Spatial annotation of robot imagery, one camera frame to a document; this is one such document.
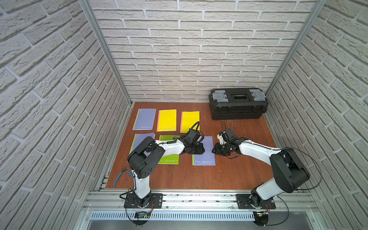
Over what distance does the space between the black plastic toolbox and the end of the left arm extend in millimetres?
304

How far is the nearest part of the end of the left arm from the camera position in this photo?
75 cm

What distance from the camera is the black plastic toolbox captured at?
0.99m
